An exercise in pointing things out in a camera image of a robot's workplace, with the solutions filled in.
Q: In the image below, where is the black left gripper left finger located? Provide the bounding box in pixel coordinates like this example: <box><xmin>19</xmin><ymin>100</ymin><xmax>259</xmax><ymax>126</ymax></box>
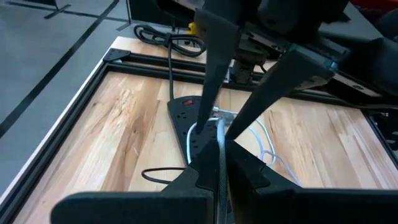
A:
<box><xmin>50</xmin><ymin>138</ymin><xmax>220</xmax><ymax>224</ymax></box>

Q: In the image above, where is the white braided USB cable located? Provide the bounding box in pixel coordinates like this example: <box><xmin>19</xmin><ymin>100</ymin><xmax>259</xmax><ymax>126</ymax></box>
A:
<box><xmin>185</xmin><ymin>105</ymin><xmax>304</xmax><ymax>224</ymax></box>

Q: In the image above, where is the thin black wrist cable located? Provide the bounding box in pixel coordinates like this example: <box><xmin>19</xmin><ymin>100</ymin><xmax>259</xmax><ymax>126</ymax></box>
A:
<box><xmin>141</xmin><ymin>167</ymin><xmax>188</xmax><ymax>185</ymax></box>

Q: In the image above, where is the thick black power cord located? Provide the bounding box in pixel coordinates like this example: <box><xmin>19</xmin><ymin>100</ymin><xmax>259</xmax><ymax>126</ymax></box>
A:
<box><xmin>133</xmin><ymin>24</ymin><xmax>208</xmax><ymax>102</ymax></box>

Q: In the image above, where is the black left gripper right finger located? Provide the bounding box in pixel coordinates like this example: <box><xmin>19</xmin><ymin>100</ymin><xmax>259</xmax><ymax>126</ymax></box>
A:
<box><xmin>225</xmin><ymin>139</ymin><xmax>398</xmax><ymax>224</ymax></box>

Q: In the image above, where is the yellow plug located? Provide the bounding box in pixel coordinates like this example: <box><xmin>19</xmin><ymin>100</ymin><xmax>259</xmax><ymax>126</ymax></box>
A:
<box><xmin>185</xmin><ymin>21</ymin><xmax>199</xmax><ymax>35</ymax></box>

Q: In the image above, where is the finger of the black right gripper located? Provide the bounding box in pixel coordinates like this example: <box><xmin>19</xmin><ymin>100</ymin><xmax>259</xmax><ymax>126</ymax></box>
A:
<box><xmin>194</xmin><ymin>7</ymin><xmax>240</xmax><ymax>135</ymax></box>
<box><xmin>225</xmin><ymin>49</ymin><xmax>335</xmax><ymax>141</ymax></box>

